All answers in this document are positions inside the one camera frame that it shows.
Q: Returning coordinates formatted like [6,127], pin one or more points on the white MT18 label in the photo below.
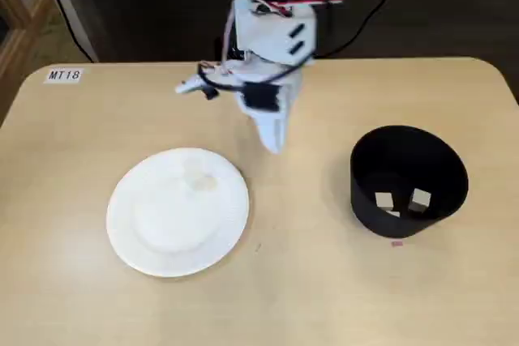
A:
[63,75]

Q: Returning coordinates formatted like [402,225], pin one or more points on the white paper plate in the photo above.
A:
[202,240]

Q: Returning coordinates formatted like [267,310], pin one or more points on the black pot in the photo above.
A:
[397,228]

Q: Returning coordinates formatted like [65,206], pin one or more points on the wooden shelf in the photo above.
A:
[20,26]

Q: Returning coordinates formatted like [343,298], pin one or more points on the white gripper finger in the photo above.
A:
[269,133]
[284,129]

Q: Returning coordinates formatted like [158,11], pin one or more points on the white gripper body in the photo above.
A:
[263,102]

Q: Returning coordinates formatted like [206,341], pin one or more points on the small pink sticker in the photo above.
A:
[397,244]

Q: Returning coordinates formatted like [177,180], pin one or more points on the grey metal post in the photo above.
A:
[69,9]

